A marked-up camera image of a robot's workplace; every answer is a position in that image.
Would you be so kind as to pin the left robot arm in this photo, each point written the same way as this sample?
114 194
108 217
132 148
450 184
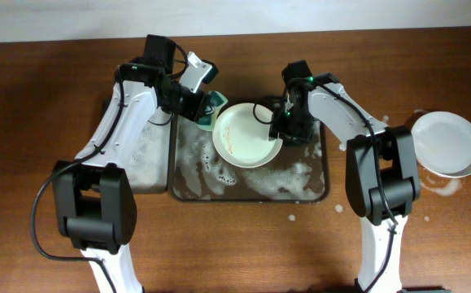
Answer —
94 202

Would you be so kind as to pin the pale blue plate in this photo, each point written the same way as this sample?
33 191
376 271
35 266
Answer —
442 142

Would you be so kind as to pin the green yellow sponge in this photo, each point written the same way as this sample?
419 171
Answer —
217 102

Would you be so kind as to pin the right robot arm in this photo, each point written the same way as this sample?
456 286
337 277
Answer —
381 169

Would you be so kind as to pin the black soapy water tray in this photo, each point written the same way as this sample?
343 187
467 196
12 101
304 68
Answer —
139 143

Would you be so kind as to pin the dark large wash tray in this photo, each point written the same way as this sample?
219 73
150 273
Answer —
297 174

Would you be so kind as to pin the cream white plate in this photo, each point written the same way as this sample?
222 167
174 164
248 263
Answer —
243 141

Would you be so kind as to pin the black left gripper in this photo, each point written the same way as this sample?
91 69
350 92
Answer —
202 107

